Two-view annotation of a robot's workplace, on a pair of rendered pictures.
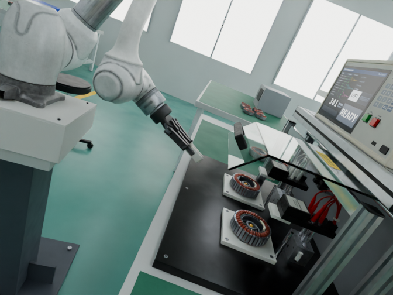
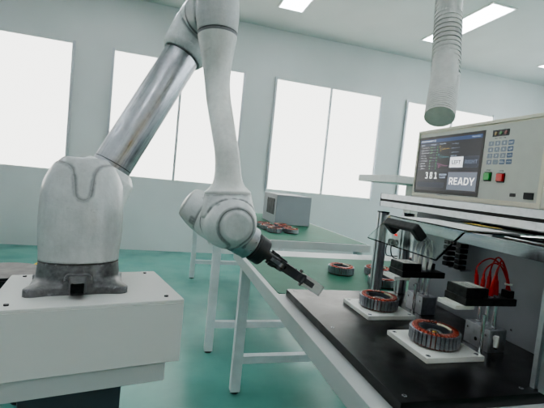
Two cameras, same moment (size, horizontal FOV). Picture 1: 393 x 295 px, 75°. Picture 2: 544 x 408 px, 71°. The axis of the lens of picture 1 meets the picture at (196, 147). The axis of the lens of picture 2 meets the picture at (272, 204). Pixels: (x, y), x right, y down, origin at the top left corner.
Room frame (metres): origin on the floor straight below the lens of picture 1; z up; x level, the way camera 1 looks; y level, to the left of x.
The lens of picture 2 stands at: (-0.13, 0.39, 1.12)
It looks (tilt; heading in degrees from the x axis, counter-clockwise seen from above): 3 degrees down; 345
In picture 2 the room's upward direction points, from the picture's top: 6 degrees clockwise
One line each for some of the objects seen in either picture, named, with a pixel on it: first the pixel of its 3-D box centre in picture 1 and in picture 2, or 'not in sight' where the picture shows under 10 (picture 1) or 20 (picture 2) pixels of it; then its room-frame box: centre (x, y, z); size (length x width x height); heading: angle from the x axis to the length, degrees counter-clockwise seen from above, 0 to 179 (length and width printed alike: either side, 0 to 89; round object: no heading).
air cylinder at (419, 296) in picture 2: (281, 200); (420, 302); (0.85, -0.36, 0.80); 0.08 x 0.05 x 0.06; 1
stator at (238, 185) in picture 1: (245, 185); (378, 300); (0.85, -0.22, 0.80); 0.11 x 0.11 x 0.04
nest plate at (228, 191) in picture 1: (242, 190); (377, 308); (0.85, -0.22, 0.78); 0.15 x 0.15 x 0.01; 1
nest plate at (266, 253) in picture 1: (246, 233); (432, 344); (0.61, -0.22, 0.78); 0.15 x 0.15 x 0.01; 1
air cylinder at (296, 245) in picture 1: (297, 246); (484, 334); (0.61, -0.37, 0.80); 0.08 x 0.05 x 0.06; 1
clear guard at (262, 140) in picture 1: (297, 163); (462, 238); (0.57, -0.23, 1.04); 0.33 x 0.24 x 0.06; 91
